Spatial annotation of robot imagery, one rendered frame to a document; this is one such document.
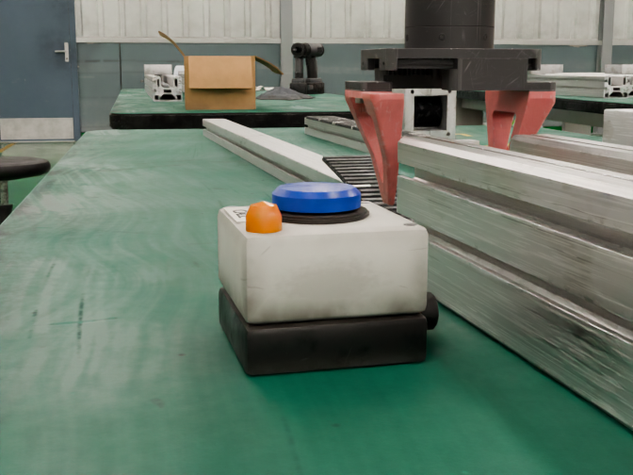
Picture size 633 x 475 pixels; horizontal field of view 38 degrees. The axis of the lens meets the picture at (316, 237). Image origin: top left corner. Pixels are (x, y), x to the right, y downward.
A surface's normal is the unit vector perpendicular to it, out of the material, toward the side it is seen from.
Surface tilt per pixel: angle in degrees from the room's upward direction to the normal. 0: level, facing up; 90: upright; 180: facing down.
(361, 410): 0
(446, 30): 90
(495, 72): 90
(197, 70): 63
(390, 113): 111
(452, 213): 90
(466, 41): 90
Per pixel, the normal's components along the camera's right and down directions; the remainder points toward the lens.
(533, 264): -0.97, 0.04
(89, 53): 0.18, 0.18
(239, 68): 0.13, -0.27
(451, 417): 0.00, -0.98
